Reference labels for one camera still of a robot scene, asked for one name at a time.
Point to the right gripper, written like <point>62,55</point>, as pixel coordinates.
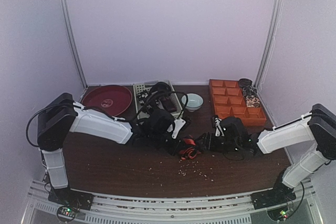
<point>208,141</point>

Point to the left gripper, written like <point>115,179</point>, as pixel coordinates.
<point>174,149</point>

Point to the red navy striped tie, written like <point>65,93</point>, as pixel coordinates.
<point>189,149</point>

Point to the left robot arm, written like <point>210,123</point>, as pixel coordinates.
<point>64,115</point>

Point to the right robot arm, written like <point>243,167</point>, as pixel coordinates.
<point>317,126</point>

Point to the dark ties in basket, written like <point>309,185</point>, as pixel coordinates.
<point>156,98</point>

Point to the beige plastic basket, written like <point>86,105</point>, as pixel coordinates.
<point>146,86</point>

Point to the pale blue ceramic bowl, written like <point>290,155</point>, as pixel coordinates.
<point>195,101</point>

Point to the red round tray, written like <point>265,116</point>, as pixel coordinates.
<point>113,99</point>

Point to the orange compartment organizer box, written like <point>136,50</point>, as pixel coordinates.
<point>227,100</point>

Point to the rolled patterned tie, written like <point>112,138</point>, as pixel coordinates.
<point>252,101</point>
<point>249,91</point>

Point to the rolled dark tie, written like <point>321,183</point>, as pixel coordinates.
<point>244,82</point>

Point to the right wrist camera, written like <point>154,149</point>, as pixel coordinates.
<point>219,130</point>

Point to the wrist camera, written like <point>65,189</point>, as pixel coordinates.
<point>219,130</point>
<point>178,125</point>

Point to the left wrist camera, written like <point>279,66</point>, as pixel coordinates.
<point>178,125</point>

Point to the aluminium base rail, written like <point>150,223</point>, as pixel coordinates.
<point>234,208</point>

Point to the left aluminium frame post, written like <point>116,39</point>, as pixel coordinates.
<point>72,43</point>

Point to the aluminium frame post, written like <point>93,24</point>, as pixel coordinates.
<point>72,43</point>
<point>269,45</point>

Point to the right aluminium frame post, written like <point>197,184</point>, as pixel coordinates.
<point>269,45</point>

